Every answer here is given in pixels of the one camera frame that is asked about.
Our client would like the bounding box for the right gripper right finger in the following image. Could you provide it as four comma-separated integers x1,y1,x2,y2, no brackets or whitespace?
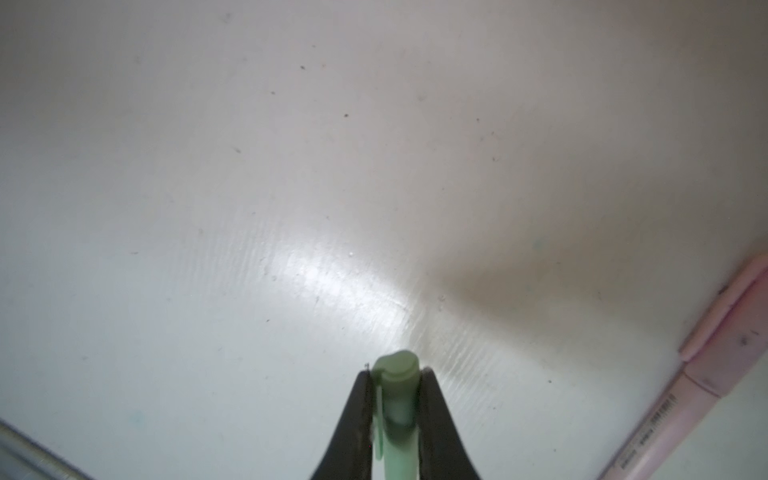
417,368,480,480

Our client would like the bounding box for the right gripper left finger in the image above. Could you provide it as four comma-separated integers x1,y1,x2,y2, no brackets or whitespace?
310,370,375,480

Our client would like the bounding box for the green pen cap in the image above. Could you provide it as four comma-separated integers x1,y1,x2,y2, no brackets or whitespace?
371,350,421,480

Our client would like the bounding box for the pink pen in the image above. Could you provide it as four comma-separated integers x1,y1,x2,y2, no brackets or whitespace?
601,254,767,479

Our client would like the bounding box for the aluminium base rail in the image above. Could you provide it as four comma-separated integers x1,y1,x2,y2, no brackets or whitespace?
1,420,92,480

